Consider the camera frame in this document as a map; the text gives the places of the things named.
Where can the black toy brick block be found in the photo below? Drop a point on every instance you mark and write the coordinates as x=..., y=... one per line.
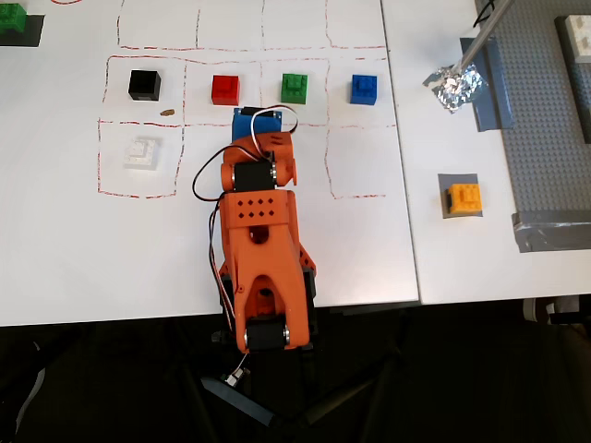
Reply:
x=144, y=85

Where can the crumpled aluminium foil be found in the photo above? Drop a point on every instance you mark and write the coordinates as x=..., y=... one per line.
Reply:
x=457, y=90

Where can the grey studded baseplate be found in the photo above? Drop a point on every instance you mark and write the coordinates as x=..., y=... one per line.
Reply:
x=535, y=55

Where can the orange toy brick block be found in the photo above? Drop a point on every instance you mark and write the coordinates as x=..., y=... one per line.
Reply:
x=465, y=198

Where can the green toy brick block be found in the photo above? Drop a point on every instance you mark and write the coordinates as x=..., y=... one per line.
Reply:
x=294, y=88

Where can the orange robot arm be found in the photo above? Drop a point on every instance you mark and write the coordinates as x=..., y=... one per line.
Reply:
x=263, y=258

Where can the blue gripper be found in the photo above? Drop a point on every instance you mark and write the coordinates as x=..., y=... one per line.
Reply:
x=253, y=126

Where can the blue toy brick block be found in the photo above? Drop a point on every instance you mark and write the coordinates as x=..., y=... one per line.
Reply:
x=364, y=90

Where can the red toy brick block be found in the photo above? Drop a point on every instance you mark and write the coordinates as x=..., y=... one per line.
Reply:
x=225, y=90

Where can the grey duct tape strip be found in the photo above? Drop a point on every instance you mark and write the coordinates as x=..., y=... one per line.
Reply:
x=549, y=233
x=496, y=83

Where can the green block on black patch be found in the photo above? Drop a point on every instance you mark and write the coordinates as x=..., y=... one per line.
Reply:
x=11, y=18

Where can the white toy brick block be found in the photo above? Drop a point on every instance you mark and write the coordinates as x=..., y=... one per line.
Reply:
x=142, y=154

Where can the metal pole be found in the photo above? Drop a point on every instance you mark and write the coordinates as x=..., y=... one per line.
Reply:
x=485, y=34

